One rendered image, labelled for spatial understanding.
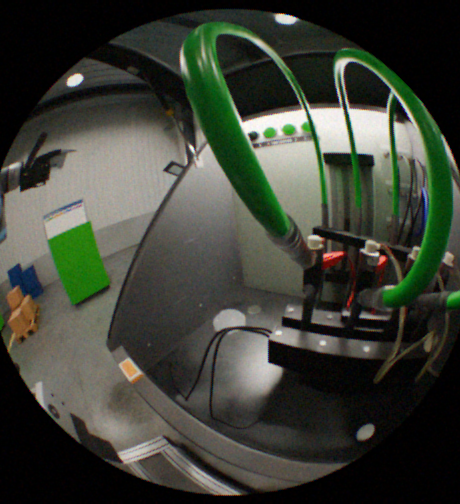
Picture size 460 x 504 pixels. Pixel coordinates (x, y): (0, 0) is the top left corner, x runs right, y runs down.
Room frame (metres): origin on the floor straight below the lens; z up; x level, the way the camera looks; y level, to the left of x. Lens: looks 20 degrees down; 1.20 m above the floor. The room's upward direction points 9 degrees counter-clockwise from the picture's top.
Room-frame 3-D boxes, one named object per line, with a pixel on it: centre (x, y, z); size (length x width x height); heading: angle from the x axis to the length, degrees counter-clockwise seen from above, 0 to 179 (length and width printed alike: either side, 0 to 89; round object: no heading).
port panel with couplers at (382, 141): (0.25, -0.46, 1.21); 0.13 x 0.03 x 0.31; 52
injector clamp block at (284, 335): (0.11, -0.20, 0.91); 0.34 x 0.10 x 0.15; 52
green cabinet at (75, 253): (2.21, 2.90, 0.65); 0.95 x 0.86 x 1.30; 142
